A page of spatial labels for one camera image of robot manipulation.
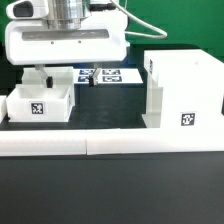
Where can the white rear drawer tray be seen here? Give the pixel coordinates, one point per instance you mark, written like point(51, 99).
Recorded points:
point(61, 75)

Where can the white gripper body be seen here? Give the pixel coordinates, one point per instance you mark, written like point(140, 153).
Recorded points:
point(43, 32)

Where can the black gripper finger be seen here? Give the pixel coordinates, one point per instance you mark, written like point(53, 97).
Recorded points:
point(48, 80)
point(94, 77)

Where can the white drawer housing box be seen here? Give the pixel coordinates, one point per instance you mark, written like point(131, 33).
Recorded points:
point(185, 88)

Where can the white left barrier block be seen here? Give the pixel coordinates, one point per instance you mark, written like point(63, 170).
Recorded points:
point(3, 107)

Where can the white front drawer tray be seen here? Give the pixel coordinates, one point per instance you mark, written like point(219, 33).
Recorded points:
point(39, 104)

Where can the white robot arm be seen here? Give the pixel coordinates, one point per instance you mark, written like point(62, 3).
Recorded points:
point(47, 32)

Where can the white fiducial marker sheet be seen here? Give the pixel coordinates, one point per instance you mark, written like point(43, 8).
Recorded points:
point(109, 76)

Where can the white drawer tray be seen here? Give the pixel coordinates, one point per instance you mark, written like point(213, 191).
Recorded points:
point(39, 104)
point(61, 75)

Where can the white front barrier wall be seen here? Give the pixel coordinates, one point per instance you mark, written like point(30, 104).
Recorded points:
point(109, 141)

